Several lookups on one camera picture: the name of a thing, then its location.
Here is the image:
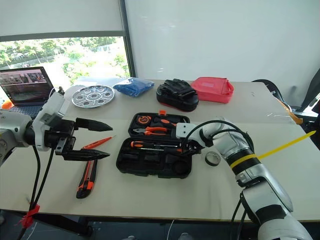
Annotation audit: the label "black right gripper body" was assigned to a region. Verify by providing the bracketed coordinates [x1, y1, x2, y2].
[181, 138, 202, 157]

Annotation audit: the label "black electrical tape roll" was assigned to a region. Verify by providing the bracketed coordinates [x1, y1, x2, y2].
[204, 150, 222, 167]

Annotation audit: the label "orange black screwdriver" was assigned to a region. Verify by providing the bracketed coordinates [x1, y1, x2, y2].
[129, 140, 181, 149]

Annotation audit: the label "yellow zip tie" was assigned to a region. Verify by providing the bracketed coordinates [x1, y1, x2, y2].
[229, 130, 317, 170]

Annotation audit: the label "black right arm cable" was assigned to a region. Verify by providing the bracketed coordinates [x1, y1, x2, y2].
[180, 119, 252, 151]

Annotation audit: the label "red fabric pouch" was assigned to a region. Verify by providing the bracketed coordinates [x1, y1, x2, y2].
[190, 76, 235, 104]

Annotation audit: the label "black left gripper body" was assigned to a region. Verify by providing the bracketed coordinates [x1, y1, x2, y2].
[44, 119, 77, 156]

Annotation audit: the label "orange black hand tool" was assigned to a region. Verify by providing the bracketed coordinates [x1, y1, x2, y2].
[151, 116, 179, 129]

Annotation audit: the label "black window frame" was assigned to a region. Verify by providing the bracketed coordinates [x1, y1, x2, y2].
[0, 0, 137, 79]

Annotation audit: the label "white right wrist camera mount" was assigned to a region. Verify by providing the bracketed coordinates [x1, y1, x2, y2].
[175, 122, 199, 140]

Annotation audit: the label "round metal compartment tray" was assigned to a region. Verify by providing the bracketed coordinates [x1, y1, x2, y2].
[71, 84, 117, 109]

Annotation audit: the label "black table frame bar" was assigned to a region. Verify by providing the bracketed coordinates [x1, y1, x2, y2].
[31, 213, 94, 236]

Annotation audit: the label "orange round object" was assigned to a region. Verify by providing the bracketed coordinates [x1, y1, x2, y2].
[0, 99, 14, 110]

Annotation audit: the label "thin white cable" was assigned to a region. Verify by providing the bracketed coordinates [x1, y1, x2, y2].
[166, 219, 176, 240]

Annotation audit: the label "orange handled pliers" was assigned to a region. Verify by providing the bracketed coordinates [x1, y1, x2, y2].
[132, 126, 169, 137]

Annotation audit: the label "red tape wrap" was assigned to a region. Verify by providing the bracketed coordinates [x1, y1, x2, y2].
[20, 203, 41, 229]

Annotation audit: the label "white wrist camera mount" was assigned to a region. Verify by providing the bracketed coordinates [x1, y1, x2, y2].
[31, 91, 71, 152]
[175, 122, 199, 140]

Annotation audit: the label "orange black tape measure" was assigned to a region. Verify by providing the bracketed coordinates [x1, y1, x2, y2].
[136, 114, 152, 125]

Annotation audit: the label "black chair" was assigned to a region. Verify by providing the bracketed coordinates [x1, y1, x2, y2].
[250, 67, 320, 148]

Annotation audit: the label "open laptop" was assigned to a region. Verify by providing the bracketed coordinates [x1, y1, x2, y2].
[0, 65, 56, 116]

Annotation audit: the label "black orange utility knife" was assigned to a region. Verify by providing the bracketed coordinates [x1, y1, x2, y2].
[75, 159, 99, 200]

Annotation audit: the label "thin black screwdriver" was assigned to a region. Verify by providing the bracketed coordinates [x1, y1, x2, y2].
[139, 147, 184, 153]

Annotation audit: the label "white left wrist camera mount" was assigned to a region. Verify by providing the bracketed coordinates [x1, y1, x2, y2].
[31, 91, 71, 152]

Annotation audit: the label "black tool case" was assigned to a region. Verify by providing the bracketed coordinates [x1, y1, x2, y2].
[115, 109, 202, 180]

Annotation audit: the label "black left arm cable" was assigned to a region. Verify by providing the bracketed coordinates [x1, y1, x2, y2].
[17, 144, 55, 240]

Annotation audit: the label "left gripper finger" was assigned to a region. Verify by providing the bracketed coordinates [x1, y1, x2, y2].
[62, 148, 111, 162]
[75, 117, 114, 133]

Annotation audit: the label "black boxing pad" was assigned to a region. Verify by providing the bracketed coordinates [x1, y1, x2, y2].
[155, 78, 200, 109]

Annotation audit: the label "red voltage tester pen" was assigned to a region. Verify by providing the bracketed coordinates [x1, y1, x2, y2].
[81, 135, 117, 150]

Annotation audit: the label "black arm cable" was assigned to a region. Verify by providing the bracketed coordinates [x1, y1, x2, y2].
[180, 119, 252, 151]
[17, 144, 55, 240]

